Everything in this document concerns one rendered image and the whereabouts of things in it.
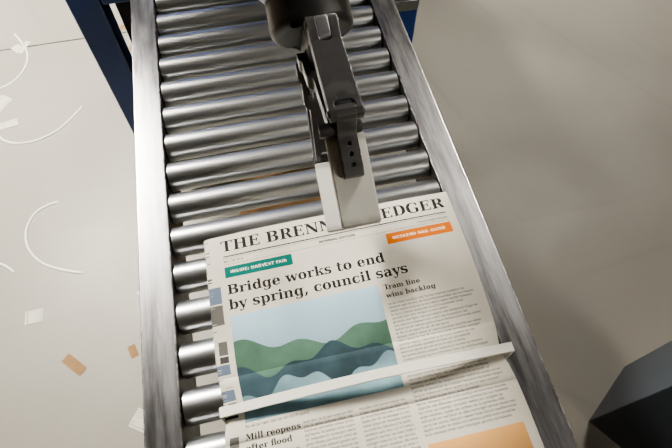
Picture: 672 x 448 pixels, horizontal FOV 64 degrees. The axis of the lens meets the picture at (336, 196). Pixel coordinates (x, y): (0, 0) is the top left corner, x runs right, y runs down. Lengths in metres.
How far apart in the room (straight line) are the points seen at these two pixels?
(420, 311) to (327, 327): 0.10
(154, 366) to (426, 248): 0.43
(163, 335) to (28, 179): 1.39
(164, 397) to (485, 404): 0.44
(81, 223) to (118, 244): 0.16
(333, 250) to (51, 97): 1.88
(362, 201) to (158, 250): 0.54
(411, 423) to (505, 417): 0.09
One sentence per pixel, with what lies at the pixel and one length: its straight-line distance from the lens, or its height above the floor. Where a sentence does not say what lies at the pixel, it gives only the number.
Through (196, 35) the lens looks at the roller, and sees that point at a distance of 1.18.
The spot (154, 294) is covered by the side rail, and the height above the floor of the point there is 0.80.
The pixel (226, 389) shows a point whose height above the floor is 1.03.
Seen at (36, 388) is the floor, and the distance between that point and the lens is 1.80.
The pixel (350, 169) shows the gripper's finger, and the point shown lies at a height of 1.24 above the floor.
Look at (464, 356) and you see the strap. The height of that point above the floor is 1.04.
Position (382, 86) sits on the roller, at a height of 0.79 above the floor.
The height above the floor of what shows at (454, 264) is 1.03.
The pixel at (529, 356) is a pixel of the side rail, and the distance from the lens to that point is 0.84.
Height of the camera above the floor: 1.57
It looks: 59 degrees down
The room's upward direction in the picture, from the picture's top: straight up
